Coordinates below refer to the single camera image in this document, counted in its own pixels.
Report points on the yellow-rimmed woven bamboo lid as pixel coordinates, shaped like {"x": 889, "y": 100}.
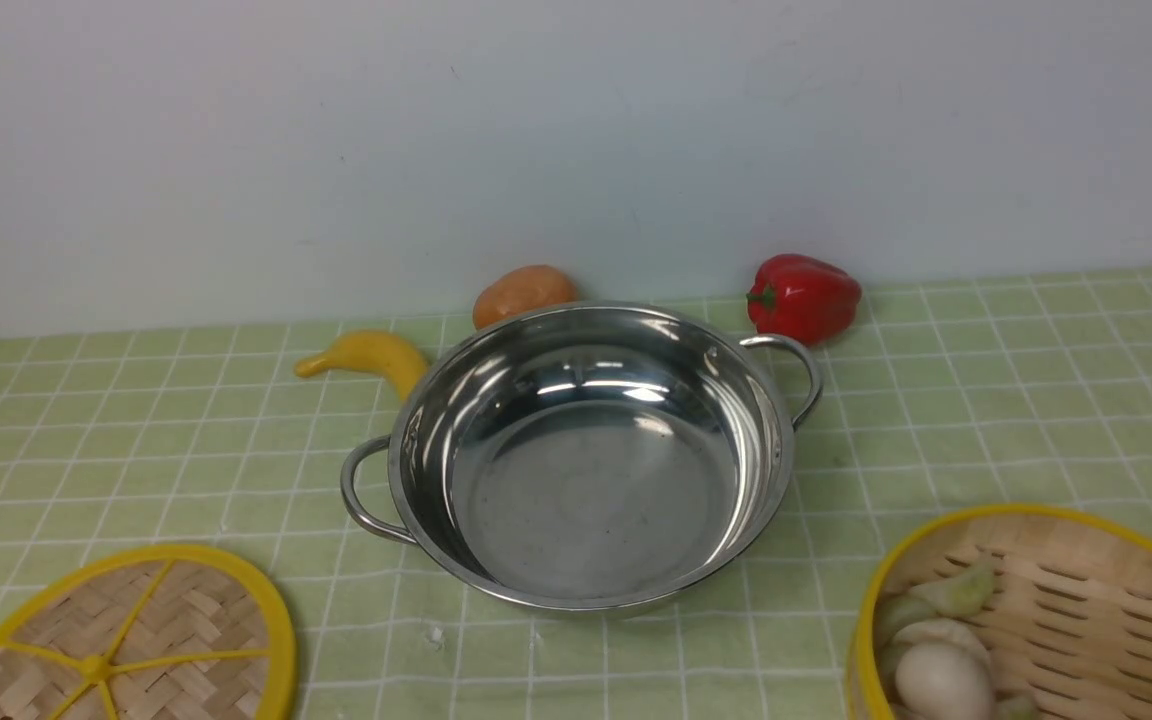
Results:
{"x": 168, "y": 631}

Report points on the yellow banana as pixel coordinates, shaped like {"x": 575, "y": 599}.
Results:
{"x": 386, "y": 354}

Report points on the stainless steel two-handled pot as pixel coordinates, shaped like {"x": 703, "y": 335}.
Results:
{"x": 589, "y": 458}

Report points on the white round bun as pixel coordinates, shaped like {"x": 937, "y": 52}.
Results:
{"x": 941, "y": 681}

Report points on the yellow-rimmed bamboo steamer basket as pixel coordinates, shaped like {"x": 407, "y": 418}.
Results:
{"x": 1070, "y": 624}

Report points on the red bell pepper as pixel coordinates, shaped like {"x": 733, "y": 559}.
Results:
{"x": 802, "y": 298}

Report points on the green dumpling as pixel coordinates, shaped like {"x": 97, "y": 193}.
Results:
{"x": 963, "y": 595}

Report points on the orange round fruit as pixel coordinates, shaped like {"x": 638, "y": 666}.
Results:
{"x": 521, "y": 291}

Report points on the green tablecloth with white grid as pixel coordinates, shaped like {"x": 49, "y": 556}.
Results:
{"x": 944, "y": 395}

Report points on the white pleated dumpling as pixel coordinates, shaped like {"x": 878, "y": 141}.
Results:
{"x": 945, "y": 630}

